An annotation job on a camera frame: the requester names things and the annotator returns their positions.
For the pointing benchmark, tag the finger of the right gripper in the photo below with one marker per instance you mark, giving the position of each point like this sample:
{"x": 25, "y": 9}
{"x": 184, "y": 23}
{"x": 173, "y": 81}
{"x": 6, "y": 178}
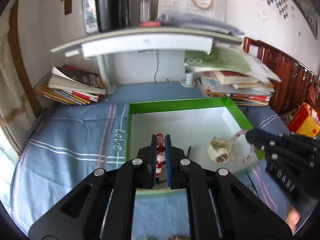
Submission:
{"x": 301, "y": 154}
{"x": 263, "y": 137}

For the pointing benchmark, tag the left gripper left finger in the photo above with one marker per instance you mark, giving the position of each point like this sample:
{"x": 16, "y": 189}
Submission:
{"x": 101, "y": 206}

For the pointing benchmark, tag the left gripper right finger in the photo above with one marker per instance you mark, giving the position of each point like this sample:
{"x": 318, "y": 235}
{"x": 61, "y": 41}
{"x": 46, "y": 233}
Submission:
{"x": 219, "y": 205}

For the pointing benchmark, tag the white wristwatch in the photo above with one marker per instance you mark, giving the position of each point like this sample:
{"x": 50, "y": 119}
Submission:
{"x": 218, "y": 150}

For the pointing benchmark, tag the black wristwatch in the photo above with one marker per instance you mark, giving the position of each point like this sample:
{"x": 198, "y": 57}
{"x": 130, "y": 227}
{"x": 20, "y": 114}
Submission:
{"x": 188, "y": 152}

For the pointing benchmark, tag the person's right hand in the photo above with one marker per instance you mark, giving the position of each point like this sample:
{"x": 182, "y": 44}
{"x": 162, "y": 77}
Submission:
{"x": 292, "y": 218}

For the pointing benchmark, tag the yellow red bag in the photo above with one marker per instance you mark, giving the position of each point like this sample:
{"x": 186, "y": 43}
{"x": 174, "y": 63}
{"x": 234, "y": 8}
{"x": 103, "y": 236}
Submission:
{"x": 305, "y": 122}

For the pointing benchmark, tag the red wooden headboard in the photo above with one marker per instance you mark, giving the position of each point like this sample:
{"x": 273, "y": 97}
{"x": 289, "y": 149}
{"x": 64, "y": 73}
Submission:
{"x": 295, "y": 77}

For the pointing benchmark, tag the green holographic box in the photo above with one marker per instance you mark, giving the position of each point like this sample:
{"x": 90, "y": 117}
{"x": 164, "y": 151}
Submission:
{"x": 192, "y": 122}

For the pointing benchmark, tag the right stack of books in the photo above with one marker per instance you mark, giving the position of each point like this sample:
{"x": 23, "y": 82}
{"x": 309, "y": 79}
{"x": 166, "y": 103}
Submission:
{"x": 230, "y": 72}

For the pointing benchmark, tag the stack of books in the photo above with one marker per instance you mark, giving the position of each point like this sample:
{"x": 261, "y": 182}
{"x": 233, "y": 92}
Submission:
{"x": 230, "y": 72}
{"x": 71, "y": 86}

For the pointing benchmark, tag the beige curtain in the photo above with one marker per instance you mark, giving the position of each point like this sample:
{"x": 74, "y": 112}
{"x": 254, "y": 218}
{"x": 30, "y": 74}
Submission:
{"x": 19, "y": 105}

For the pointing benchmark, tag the left stack of books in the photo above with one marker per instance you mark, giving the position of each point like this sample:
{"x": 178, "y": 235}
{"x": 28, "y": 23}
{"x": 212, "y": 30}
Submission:
{"x": 71, "y": 86}

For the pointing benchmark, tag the white over-bed desk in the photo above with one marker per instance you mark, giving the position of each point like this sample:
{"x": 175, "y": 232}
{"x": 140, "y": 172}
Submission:
{"x": 141, "y": 39}

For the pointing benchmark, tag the clear spray bottle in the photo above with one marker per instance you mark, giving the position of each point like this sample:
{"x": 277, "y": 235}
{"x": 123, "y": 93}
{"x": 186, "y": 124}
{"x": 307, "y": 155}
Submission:
{"x": 145, "y": 9}

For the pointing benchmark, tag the black thermos tumbler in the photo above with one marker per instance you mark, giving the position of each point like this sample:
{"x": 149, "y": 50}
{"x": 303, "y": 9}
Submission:
{"x": 113, "y": 14}

